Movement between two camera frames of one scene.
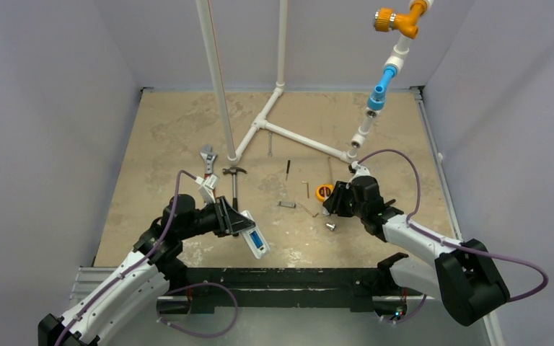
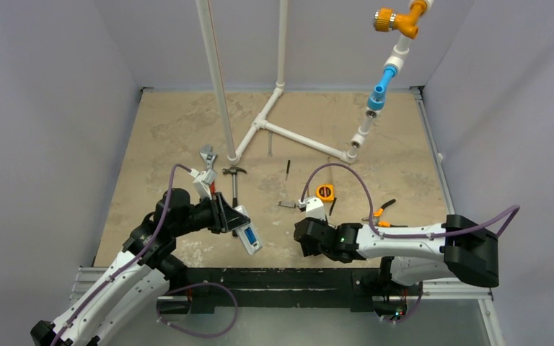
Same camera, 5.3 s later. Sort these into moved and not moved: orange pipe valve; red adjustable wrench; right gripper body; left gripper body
Moved: right gripper body
Not moved: left gripper body; orange pipe valve; red adjustable wrench
